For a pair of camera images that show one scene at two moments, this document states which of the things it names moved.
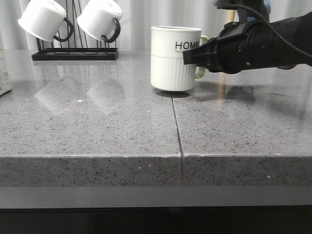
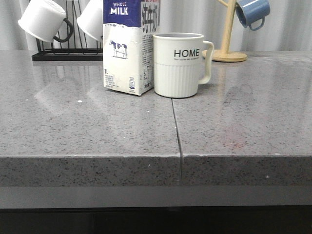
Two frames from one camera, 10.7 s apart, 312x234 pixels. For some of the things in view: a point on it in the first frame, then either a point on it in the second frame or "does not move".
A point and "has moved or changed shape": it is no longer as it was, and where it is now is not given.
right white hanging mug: x=99 y=19 does not move
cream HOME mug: x=168 y=72 has moved or changed shape
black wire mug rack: x=80 y=46 does not move
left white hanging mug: x=43 y=19 does not move
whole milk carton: x=6 y=82 to x=128 y=29
